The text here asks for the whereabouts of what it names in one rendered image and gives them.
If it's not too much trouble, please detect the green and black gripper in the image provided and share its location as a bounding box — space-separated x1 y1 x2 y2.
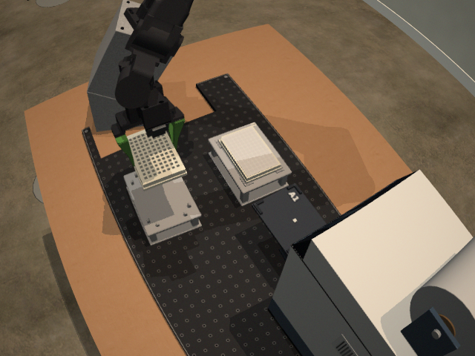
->
111 96 185 166

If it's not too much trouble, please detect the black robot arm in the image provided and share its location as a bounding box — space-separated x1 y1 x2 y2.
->
115 0 194 138

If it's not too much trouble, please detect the grey cylinder stub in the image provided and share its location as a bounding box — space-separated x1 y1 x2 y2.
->
431 329 441 339

